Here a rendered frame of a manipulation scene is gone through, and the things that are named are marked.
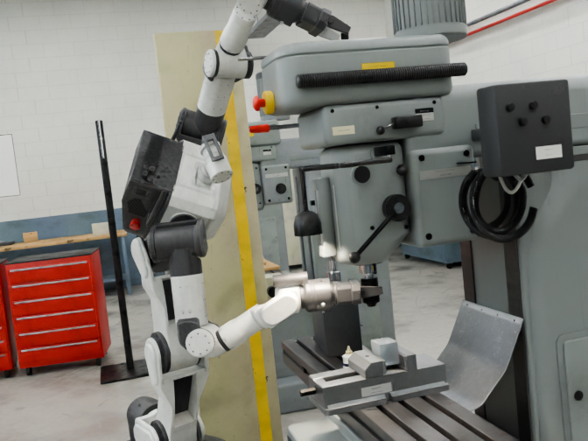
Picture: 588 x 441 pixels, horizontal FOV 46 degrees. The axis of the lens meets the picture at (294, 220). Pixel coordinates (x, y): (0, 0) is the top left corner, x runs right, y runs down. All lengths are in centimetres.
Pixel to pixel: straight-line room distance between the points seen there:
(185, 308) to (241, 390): 182
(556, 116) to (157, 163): 108
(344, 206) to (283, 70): 38
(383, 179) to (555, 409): 77
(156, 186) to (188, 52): 166
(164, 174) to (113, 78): 889
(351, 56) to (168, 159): 63
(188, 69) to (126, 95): 732
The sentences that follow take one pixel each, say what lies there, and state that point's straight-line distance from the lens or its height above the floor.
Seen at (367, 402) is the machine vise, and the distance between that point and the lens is 182.
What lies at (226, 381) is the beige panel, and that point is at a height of 52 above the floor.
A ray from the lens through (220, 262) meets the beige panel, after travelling 354.
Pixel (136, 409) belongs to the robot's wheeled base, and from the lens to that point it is 276.
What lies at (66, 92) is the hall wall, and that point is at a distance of 1084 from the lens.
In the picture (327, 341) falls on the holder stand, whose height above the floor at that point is 101.
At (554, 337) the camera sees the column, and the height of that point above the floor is 106.
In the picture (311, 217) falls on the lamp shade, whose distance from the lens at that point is 173.
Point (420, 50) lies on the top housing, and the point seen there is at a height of 185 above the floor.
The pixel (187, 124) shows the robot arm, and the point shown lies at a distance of 218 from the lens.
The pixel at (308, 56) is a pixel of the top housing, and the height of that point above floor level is 185.
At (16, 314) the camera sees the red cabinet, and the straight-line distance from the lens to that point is 643.
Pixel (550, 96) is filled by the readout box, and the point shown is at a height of 169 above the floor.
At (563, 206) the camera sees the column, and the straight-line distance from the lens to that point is 196.
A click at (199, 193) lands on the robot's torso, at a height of 154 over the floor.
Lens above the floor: 160
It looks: 5 degrees down
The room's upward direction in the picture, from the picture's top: 6 degrees counter-clockwise
